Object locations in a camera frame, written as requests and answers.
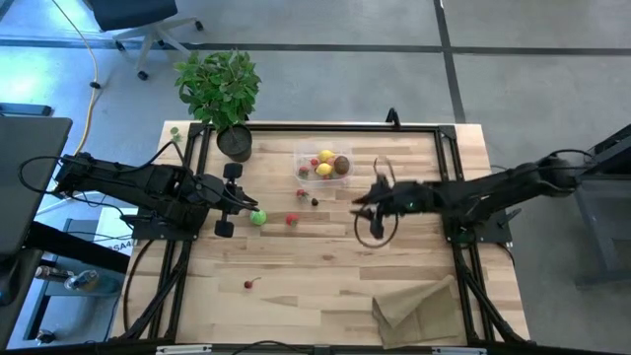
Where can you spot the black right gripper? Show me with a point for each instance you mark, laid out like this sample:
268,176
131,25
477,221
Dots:
404,199

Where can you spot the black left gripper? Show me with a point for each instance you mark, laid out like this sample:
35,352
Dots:
227,197

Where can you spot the green toy cabbage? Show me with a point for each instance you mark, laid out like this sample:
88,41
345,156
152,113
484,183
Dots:
258,217

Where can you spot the clear plastic tupperware container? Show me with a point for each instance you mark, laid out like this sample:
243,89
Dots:
345,180

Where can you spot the brown toy kiwi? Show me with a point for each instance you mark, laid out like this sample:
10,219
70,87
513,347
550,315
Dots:
341,165

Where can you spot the large red toy strawberry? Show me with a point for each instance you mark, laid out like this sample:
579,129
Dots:
292,220

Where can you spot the red strawberry with pale leaves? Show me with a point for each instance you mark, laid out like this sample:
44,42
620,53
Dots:
301,193

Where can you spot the yellow toy lemon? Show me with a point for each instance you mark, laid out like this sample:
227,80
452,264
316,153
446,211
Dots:
324,169
326,156

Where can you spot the red strawberry with green leaves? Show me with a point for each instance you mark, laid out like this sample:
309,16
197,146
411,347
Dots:
303,172

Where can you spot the red toy cherry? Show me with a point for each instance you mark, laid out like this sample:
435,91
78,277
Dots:
247,284

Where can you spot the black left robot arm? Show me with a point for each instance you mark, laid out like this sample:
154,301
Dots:
123,180

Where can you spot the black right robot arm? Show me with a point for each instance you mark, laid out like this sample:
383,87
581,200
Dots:
517,180

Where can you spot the small green leaf sprig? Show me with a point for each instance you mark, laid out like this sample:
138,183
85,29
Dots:
174,131

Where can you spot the green potted plant black pot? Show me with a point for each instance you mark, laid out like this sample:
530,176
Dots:
219,89

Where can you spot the tan folded cloth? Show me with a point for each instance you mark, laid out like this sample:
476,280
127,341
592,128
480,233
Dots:
424,315

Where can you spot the white printed sign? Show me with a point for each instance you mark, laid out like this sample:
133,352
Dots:
111,232

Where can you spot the clear water bottle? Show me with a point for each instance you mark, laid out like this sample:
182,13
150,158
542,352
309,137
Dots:
81,281

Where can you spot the brown bottle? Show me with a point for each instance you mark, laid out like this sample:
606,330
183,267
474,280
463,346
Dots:
49,272

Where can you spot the dark grey desk top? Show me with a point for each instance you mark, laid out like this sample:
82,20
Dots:
29,182

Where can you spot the office chair with white base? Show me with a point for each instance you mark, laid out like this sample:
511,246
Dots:
133,12

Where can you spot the dark side table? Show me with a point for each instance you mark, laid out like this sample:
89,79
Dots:
606,222

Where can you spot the black flat device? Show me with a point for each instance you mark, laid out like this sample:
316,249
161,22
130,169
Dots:
24,109

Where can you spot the black aluminium table frame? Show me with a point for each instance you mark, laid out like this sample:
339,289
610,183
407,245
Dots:
276,127

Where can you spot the black table-edge camera mount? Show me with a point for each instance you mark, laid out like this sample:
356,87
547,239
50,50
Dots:
393,118

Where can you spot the silver metal bracket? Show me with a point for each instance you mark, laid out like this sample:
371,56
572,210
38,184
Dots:
458,351
182,349

